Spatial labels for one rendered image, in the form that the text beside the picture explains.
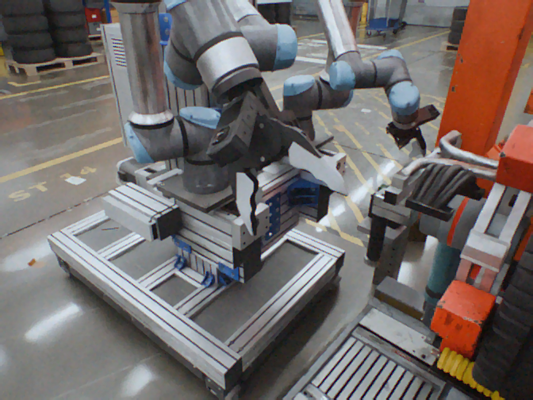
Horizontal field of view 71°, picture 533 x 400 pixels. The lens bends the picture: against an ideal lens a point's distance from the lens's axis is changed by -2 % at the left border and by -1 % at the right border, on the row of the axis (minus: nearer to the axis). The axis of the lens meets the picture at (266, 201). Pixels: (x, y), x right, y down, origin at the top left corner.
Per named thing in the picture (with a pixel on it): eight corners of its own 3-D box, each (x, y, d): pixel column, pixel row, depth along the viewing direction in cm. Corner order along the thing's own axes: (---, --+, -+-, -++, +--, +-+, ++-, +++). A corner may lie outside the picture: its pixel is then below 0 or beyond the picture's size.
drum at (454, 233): (502, 280, 86) (523, 229, 79) (412, 243, 98) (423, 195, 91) (516, 251, 95) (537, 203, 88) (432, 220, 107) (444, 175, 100)
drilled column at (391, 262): (389, 291, 192) (404, 222, 170) (371, 282, 197) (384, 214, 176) (397, 281, 198) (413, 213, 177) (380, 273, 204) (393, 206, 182)
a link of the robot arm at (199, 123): (230, 156, 111) (228, 111, 104) (185, 165, 106) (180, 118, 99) (216, 142, 121) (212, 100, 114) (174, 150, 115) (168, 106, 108)
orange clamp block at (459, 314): (486, 323, 71) (471, 354, 65) (444, 302, 75) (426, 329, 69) (498, 296, 67) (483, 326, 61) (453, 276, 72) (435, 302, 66)
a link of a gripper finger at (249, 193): (270, 225, 58) (276, 167, 55) (251, 238, 53) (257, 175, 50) (251, 221, 59) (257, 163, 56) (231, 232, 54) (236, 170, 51)
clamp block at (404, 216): (408, 228, 83) (412, 207, 80) (370, 213, 88) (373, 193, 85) (416, 218, 86) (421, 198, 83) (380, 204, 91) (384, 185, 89)
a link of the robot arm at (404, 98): (414, 73, 97) (424, 101, 95) (414, 93, 107) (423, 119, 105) (383, 84, 100) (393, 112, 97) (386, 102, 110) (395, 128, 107)
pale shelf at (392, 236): (392, 245, 156) (393, 240, 154) (356, 230, 165) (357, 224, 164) (431, 205, 183) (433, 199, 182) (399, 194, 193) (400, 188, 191)
